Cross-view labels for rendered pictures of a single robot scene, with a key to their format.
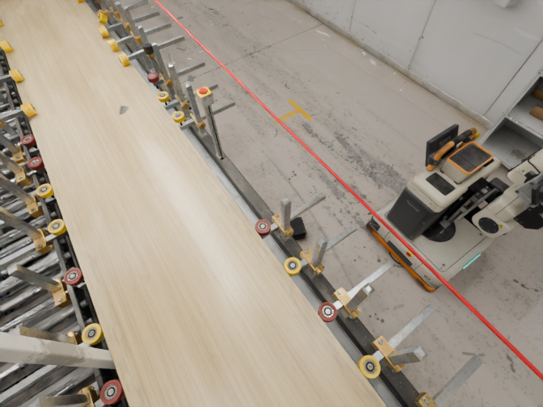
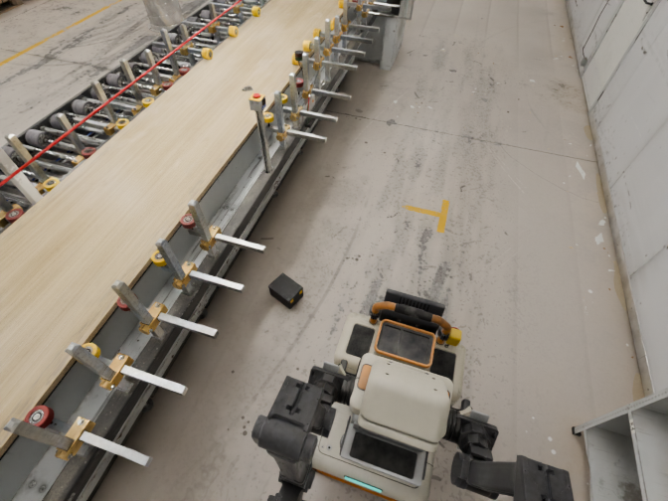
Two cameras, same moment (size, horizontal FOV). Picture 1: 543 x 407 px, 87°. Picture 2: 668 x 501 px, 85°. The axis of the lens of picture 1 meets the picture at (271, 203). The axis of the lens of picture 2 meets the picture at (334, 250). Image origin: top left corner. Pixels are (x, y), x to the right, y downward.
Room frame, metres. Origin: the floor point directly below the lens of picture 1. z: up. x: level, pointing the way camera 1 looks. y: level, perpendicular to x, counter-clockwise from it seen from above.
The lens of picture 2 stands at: (0.40, -1.40, 2.30)
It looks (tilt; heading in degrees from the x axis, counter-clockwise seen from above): 52 degrees down; 49
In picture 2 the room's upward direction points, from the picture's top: 1 degrees clockwise
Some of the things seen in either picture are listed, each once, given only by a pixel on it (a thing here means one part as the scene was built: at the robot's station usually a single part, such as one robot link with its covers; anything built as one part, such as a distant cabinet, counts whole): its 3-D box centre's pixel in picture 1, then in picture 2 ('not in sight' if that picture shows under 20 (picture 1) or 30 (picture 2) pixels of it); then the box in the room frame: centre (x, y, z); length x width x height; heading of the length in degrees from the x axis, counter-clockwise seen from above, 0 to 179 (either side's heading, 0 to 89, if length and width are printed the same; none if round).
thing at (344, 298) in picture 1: (347, 303); (152, 318); (0.28, -0.32, 0.83); 0.14 x 0.06 x 0.05; 32
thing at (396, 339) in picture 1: (398, 337); (137, 374); (0.13, -0.52, 0.83); 0.43 x 0.03 x 0.04; 122
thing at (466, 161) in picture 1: (465, 162); (403, 347); (1.02, -1.13, 0.87); 0.23 x 0.15 x 0.11; 122
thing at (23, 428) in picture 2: not in sight; (58, 440); (-0.16, -0.60, 0.88); 0.04 x 0.04 x 0.48; 32
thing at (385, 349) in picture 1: (387, 354); (115, 372); (0.07, -0.45, 0.83); 0.14 x 0.06 x 0.05; 32
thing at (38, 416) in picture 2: not in sight; (45, 419); (-0.18, -0.48, 0.85); 0.08 x 0.08 x 0.11
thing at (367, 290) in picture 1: (354, 303); (142, 313); (0.26, -0.33, 0.91); 0.04 x 0.04 x 0.48; 32
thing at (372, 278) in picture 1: (357, 289); (172, 320); (0.34, -0.38, 0.83); 0.43 x 0.03 x 0.04; 122
